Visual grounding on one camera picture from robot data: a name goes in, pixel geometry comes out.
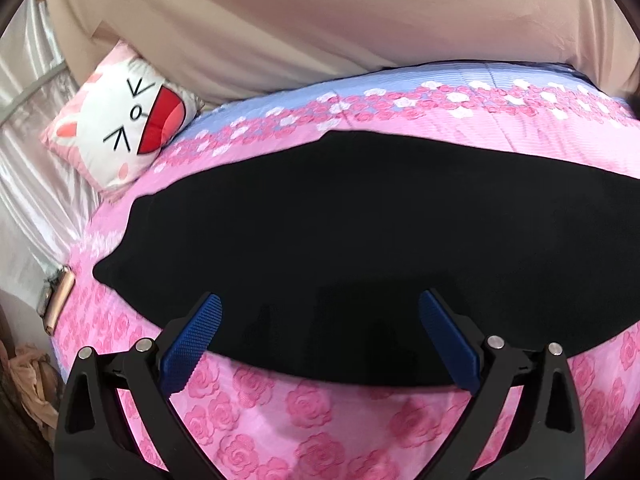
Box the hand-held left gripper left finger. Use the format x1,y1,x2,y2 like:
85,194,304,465
54,292,224,480

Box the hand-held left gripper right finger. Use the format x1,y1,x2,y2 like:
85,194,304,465
419,288,587,480

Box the black pants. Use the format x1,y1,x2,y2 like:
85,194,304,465
92,129,640,389

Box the rose gold phone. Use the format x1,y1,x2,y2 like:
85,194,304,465
38,266,77,337

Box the pink floral blanket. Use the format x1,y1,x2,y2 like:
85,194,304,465
50,60,640,480

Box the crumpled beige cloth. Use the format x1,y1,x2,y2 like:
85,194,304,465
9,344,62,428

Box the cartoon cat pillow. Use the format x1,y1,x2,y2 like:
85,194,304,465
41,41,205,204

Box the silver satin curtain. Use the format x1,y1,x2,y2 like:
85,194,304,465
0,0,102,293

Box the beige draped cloth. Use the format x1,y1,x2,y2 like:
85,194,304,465
42,0,629,107

